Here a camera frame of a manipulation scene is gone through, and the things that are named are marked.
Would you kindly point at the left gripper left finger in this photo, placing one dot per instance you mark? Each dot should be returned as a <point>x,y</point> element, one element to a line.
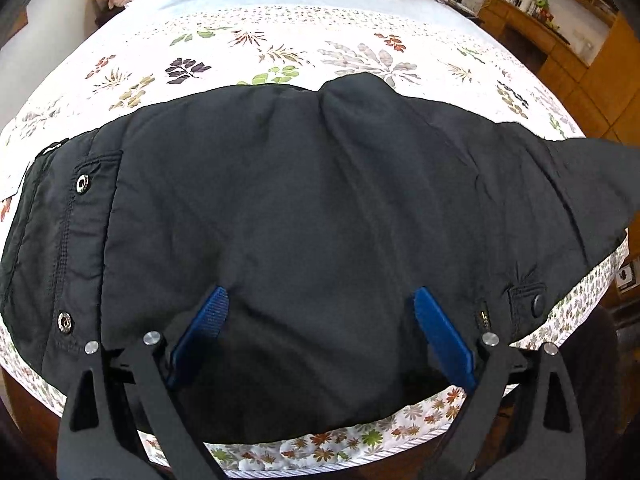
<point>98,437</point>

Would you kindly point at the black pants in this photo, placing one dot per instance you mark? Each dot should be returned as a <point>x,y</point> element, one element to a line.
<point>276,237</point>

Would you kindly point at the wooden desk cabinet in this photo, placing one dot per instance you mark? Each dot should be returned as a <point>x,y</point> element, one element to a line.
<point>602,96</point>

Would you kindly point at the floral quilt bedspread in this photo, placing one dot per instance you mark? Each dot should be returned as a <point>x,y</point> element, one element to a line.
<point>142,58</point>

